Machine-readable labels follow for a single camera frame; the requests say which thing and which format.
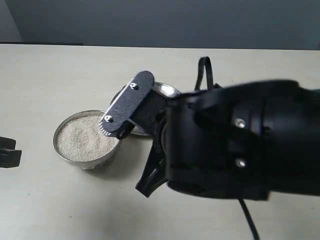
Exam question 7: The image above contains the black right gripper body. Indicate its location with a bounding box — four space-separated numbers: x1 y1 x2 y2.
163 80 275 201

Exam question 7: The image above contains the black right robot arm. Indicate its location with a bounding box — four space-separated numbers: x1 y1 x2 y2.
99 71 320 201

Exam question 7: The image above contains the steel bowl of rice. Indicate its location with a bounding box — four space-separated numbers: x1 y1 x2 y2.
52 110 121 170

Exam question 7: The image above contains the round steel plate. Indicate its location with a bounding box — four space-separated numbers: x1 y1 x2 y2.
99 80 180 140

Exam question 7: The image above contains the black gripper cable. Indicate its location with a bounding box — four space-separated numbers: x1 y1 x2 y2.
193 56 261 240

